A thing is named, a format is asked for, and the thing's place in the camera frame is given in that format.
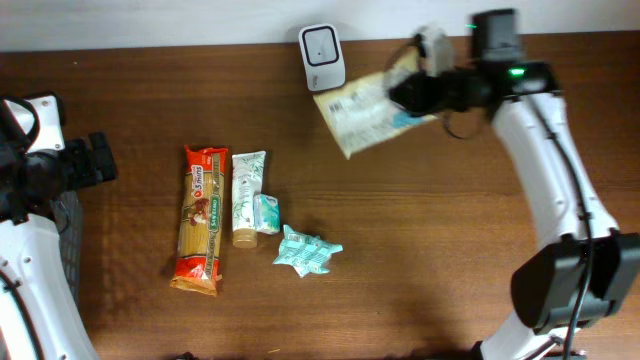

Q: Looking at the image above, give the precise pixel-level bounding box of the cream snack bag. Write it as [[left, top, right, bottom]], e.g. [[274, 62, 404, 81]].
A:
[[313, 50, 436, 158]]

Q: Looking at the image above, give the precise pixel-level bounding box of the right black camera cable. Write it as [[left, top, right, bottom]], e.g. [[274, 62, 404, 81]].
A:
[[384, 39, 596, 360]]

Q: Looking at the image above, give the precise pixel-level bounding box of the left black camera cable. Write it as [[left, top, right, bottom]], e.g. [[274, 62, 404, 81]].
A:
[[0, 94, 46, 360]]

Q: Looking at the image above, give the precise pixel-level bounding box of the grey plastic mesh basket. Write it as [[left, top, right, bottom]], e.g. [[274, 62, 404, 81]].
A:
[[52, 191, 83, 304]]

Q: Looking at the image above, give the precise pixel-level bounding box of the white cosmetic tube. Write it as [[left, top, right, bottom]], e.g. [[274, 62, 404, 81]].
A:
[[232, 151, 266, 249]]

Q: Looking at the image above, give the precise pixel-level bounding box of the white barcode scanner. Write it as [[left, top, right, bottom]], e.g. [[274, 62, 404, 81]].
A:
[[298, 23, 346, 92]]

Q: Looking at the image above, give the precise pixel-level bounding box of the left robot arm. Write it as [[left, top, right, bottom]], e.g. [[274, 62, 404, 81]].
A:
[[1, 93, 118, 359]]

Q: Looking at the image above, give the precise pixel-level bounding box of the black camera cable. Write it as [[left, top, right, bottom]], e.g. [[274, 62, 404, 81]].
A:
[[0, 94, 46, 360], [384, 39, 596, 360]]

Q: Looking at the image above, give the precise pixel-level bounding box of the teal crinkled snack packet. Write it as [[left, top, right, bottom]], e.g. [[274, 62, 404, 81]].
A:
[[272, 225, 343, 278]]

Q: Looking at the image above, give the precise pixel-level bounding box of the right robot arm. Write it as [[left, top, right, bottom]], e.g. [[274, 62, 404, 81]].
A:
[[383, 9, 639, 360]]

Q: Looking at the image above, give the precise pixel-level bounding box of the small teal white packet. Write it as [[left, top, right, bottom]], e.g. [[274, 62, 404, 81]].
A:
[[253, 194, 280, 235]]

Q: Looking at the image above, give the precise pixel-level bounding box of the orange spaghetti packet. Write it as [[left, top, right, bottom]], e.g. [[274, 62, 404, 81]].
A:
[[170, 148, 228, 296]]

